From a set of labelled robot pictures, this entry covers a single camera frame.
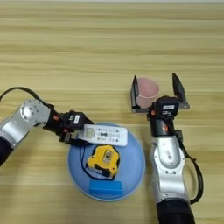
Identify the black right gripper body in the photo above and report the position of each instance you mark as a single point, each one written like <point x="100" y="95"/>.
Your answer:
<point x="159" y="127"/>

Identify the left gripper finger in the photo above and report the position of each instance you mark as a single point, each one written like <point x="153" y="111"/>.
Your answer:
<point x="88" y="121"/>
<point x="77" y="142"/>

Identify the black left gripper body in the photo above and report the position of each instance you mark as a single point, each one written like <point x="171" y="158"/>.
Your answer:
<point x="57" y="122"/>

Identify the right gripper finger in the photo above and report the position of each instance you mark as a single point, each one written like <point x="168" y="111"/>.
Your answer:
<point x="178" y="90"/>
<point x="134" y="93"/>

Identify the pink plastic cup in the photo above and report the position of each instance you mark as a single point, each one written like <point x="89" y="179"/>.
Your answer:
<point x="147" y="93"/>

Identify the white remote control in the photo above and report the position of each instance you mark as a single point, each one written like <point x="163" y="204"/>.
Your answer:
<point x="105" y="135"/>

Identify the blue rectangular block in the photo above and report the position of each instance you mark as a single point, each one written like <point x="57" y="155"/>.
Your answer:
<point x="105" y="188"/>

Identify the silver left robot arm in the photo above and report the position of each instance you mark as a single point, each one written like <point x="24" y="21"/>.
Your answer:
<point x="26" y="119"/>

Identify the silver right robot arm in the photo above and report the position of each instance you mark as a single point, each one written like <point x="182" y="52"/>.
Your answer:
<point x="169" y="169"/>

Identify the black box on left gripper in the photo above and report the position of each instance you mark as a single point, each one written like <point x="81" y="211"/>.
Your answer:
<point x="75" y="120"/>

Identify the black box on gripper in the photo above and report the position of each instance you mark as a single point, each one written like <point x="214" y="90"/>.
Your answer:
<point x="166" y="106"/>
<point x="75" y="120"/>

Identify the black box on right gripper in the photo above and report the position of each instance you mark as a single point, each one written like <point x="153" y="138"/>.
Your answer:
<point x="166" y="106"/>

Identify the yellow black tape measure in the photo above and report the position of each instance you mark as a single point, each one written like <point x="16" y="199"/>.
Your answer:
<point x="103" y="160"/>

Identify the light blue round plate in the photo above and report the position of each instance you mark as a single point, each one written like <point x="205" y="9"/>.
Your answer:
<point x="132" y="169"/>

